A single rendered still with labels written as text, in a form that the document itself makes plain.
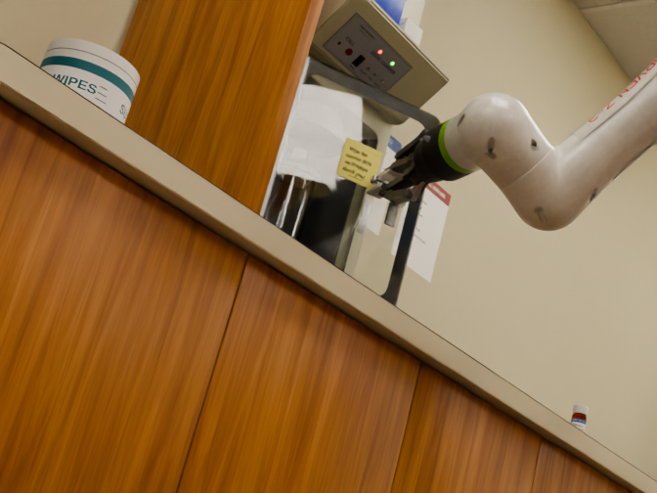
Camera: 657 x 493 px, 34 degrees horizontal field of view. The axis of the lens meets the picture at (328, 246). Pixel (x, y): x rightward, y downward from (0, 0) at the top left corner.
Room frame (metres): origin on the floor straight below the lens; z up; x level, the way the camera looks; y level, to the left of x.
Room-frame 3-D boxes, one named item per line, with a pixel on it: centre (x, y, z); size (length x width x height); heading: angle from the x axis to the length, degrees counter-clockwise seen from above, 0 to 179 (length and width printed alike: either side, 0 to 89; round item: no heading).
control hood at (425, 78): (1.80, 0.00, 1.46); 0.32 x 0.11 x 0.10; 138
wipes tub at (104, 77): (1.33, 0.38, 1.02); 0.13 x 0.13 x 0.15
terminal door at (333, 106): (1.77, 0.00, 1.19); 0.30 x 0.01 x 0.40; 111
